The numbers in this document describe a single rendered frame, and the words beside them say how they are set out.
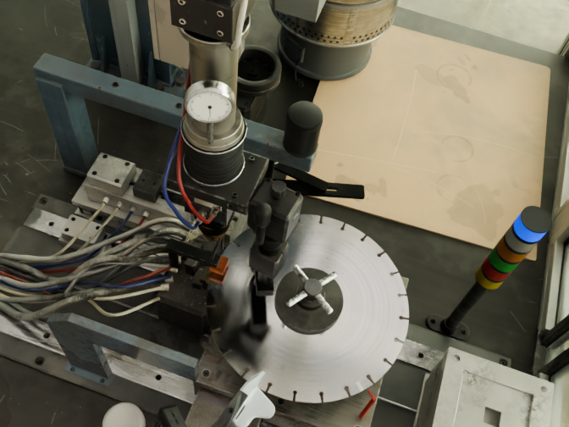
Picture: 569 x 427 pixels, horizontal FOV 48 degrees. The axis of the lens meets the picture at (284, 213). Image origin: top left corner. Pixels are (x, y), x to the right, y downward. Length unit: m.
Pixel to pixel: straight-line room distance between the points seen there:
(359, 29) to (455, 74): 0.36
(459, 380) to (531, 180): 0.62
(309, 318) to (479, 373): 0.30
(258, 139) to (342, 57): 0.52
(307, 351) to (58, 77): 0.64
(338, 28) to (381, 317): 0.66
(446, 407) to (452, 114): 0.78
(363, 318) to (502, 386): 0.26
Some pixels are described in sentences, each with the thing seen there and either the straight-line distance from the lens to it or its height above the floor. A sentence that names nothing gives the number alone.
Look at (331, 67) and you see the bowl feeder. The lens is 1.57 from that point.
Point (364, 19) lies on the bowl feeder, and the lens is 1.44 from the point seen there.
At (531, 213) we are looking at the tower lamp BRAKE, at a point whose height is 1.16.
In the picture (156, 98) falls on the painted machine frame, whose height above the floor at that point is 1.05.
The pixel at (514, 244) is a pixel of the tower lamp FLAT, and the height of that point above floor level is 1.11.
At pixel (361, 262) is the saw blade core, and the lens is 1.09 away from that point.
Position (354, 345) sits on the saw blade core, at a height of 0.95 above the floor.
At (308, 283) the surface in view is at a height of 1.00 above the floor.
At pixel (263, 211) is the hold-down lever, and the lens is 0.73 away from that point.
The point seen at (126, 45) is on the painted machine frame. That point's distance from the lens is 1.47.
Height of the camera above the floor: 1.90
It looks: 58 degrees down
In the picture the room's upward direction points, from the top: 10 degrees clockwise
